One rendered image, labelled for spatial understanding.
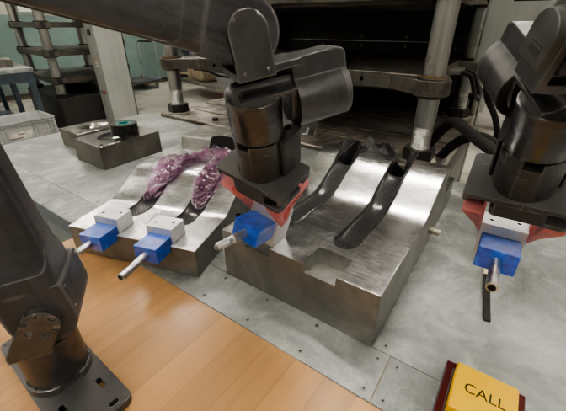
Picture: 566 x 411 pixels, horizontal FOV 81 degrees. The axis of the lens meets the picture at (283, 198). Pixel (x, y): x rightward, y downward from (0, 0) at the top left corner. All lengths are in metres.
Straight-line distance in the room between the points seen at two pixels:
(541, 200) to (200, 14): 0.36
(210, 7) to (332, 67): 0.13
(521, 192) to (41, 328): 0.49
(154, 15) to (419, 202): 0.49
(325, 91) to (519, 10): 0.88
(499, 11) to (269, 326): 1.01
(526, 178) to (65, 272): 0.46
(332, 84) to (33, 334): 0.38
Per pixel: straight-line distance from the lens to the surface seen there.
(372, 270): 0.46
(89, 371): 0.51
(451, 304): 0.59
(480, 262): 0.47
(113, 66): 4.63
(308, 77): 0.35
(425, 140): 1.12
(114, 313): 0.58
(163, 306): 0.56
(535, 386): 0.54
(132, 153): 1.13
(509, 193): 0.41
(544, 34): 0.32
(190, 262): 0.58
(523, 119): 0.35
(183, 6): 0.30
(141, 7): 0.31
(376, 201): 0.63
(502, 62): 0.40
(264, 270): 0.52
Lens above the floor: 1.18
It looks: 28 degrees down
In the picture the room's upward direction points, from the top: straight up
